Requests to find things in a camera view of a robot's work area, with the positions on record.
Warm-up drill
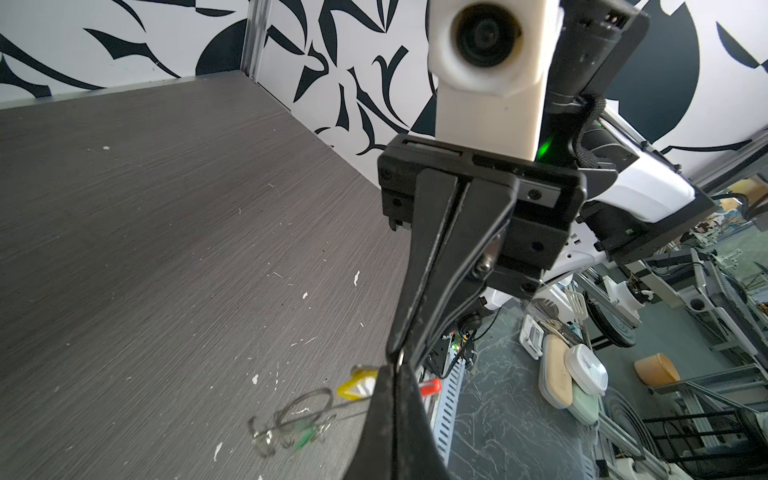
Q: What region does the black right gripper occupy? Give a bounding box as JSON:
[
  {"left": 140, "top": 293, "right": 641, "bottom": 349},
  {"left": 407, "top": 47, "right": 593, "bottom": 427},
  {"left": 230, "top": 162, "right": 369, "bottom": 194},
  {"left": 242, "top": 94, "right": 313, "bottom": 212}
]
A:
[{"left": 377, "top": 135, "right": 586, "bottom": 369}]

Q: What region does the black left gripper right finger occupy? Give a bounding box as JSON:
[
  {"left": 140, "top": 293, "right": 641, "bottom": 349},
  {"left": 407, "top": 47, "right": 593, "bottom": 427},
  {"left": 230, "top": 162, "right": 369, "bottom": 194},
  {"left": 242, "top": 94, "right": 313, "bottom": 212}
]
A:
[{"left": 394, "top": 364, "right": 450, "bottom": 480}]

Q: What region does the slotted cable duct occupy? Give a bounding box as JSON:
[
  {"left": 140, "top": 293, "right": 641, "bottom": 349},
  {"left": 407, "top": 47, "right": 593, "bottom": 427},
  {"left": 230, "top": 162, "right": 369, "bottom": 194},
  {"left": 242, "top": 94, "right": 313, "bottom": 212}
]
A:
[{"left": 430, "top": 360, "right": 466, "bottom": 466}]

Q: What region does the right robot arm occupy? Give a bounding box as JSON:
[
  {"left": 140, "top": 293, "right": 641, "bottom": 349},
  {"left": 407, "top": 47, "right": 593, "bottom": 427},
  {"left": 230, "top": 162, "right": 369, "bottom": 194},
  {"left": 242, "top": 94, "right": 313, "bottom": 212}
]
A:
[{"left": 378, "top": 1, "right": 713, "bottom": 369}]

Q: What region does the small circuit board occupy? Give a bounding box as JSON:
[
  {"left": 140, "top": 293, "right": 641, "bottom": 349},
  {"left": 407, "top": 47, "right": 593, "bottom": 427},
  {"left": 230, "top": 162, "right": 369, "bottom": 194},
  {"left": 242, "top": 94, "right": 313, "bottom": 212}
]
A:
[{"left": 441, "top": 330, "right": 477, "bottom": 378}]

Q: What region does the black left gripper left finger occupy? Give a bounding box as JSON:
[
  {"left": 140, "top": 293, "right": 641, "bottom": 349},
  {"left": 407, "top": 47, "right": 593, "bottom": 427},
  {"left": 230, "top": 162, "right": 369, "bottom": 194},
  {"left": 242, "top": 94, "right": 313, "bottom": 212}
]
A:
[{"left": 343, "top": 365, "right": 395, "bottom": 480}]

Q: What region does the green key tag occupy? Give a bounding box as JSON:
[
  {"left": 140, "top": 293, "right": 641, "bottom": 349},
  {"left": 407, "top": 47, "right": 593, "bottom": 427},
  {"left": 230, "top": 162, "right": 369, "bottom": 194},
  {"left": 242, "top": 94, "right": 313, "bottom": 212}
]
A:
[{"left": 294, "top": 426, "right": 319, "bottom": 451}]

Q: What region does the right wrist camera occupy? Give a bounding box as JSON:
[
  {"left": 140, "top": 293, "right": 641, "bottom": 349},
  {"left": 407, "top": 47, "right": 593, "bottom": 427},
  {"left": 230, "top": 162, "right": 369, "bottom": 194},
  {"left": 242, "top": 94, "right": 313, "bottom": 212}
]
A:
[{"left": 428, "top": 1, "right": 564, "bottom": 161}]

